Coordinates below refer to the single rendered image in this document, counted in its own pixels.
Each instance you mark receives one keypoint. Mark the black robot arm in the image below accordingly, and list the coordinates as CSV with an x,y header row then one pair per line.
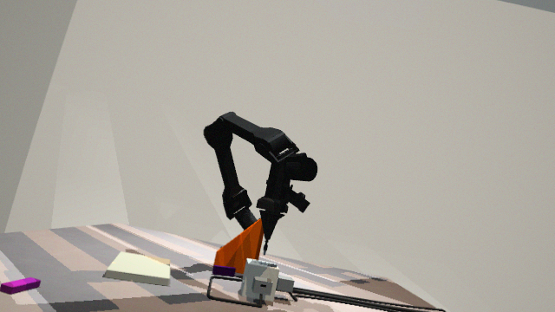
x,y
268,142

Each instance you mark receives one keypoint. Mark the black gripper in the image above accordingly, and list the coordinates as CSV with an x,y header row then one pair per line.
x,y
272,203

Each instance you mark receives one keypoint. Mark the purple rectangular bar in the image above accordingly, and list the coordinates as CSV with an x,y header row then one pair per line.
x,y
20,285

